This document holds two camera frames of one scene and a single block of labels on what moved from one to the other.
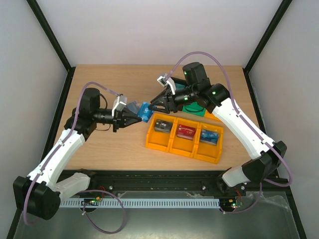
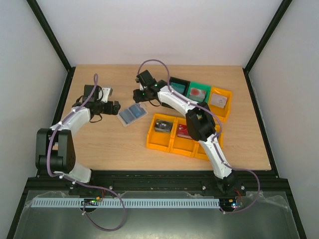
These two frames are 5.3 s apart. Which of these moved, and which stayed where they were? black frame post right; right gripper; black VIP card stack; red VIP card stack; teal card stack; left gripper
Moved: left gripper; right gripper
Stayed: black frame post right; black VIP card stack; red VIP card stack; teal card stack
